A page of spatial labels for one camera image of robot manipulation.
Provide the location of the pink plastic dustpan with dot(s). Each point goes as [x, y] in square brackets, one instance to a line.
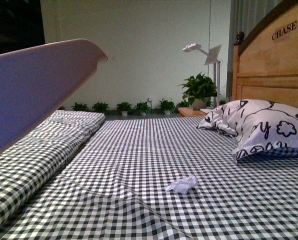
[35, 81]

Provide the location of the small potted plant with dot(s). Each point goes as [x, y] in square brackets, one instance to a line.
[124, 108]
[80, 107]
[167, 105]
[100, 107]
[142, 108]

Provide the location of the far wooden bedside table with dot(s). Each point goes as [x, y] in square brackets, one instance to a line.
[190, 112]

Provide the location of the black white checkered bedsheet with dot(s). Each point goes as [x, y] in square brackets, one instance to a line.
[114, 189]

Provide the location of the large potted green plant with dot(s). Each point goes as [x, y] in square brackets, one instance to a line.
[198, 89]

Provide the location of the crumpled white paper ball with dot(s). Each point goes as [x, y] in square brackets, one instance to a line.
[183, 185]

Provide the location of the white cartoon print pillow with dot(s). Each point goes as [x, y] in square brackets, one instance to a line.
[258, 127]

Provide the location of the wooden bed headboard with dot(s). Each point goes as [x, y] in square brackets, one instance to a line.
[266, 61]

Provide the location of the folded checkered blanket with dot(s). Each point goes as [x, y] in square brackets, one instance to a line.
[29, 163]

